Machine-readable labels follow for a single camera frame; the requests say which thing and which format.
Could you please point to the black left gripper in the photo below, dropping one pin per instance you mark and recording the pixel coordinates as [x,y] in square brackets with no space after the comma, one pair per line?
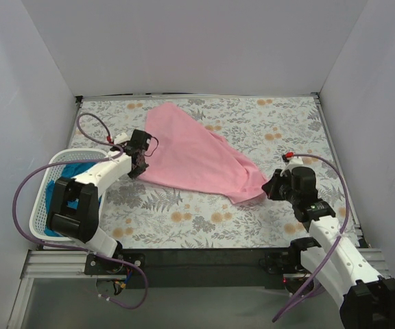
[139,162]

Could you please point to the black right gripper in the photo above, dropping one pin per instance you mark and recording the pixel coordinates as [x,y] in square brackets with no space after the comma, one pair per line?
[274,186]

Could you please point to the pink t shirt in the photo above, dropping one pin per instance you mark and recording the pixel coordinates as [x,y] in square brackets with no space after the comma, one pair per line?
[193,158]

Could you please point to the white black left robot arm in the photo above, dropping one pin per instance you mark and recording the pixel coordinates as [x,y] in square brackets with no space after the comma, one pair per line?
[75,202]

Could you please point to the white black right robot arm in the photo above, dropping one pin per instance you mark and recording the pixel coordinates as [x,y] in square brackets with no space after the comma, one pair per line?
[365,298]

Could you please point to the blue t shirt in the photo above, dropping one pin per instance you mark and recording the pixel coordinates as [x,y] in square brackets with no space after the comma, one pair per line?
[69,171]

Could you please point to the white plastic laundry basket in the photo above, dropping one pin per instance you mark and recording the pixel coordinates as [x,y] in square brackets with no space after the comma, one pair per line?
[37,221]

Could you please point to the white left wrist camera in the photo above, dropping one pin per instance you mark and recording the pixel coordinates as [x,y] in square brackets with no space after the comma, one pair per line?
[118,139]

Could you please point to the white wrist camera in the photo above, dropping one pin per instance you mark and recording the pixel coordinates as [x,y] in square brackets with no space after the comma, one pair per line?
[118,139]
[291,161]

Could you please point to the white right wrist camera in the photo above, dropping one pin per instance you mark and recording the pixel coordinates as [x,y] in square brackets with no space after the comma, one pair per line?
[291,161]

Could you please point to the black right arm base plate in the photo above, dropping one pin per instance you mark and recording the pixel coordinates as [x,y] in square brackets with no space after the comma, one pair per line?
[280,263]

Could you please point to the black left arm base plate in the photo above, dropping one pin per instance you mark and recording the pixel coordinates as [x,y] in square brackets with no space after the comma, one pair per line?
[96,265]

